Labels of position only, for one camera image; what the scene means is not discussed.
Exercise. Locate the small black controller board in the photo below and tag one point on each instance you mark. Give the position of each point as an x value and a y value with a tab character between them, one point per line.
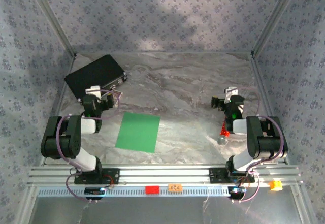
94	190
237	190

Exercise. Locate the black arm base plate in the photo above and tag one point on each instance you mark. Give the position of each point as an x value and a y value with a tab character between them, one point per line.
111	175
215	175

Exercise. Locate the red glittery tube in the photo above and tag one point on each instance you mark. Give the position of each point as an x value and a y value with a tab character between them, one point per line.
224	132

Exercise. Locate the aluminium side rail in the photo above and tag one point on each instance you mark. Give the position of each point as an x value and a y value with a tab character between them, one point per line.
261	84
58	109

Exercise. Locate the black hard case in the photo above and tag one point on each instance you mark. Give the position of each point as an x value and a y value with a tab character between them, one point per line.
94	74

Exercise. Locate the small silver dome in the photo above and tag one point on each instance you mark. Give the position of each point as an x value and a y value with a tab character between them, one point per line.
222	140

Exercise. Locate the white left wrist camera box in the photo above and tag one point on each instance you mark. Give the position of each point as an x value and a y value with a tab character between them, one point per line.
93	90

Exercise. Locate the aluminium mounting rail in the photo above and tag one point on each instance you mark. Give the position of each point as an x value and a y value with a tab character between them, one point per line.
162	174

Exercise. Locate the aluminium frame leg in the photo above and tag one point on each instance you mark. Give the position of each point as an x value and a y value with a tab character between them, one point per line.
301	203
27	203

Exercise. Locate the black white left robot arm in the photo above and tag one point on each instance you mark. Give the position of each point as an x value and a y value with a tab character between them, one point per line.
61	142

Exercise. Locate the green paper sheet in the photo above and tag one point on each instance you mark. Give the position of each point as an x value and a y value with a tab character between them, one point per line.
138	132

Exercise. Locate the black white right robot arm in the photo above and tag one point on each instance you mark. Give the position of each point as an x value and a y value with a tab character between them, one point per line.
264	137

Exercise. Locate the yellow orange block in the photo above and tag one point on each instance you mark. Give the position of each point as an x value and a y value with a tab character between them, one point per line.
276	185

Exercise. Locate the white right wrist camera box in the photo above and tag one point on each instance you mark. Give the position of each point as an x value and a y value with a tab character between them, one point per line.
231	92

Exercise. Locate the red rectangular block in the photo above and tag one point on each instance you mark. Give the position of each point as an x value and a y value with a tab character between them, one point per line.
152	189

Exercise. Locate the orange printed tag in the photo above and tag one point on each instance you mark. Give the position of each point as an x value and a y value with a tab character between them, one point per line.
175	187

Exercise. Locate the aluminium corner post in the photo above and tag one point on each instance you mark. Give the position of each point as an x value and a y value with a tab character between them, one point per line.
273	18
53	18

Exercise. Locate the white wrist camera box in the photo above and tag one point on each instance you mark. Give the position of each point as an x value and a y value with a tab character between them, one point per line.
93	90
231	92

